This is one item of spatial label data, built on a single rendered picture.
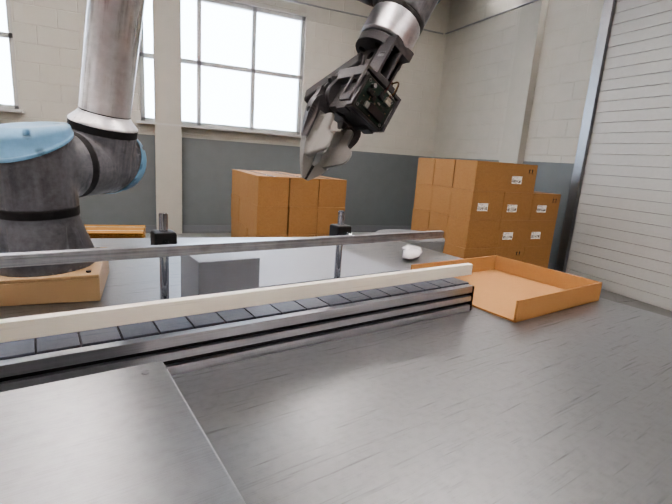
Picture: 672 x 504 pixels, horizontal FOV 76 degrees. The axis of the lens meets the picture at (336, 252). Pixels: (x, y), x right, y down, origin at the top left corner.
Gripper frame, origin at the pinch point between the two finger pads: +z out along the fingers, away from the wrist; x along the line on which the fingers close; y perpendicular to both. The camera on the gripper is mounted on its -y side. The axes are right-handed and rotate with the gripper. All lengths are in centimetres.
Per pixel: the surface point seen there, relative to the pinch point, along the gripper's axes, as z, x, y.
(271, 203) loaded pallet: -33, 136, -281
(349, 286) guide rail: 11.2, 12.7, 4.8
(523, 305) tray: -0.6, 42.1, 13.5
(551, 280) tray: -13, 67, 3
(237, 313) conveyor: 21.4, 0.0, 2.6
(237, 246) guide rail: 13.8, -2.1, -2.8
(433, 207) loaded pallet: -108, 262, -233
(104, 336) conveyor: 29.1, -13.3, 3.3
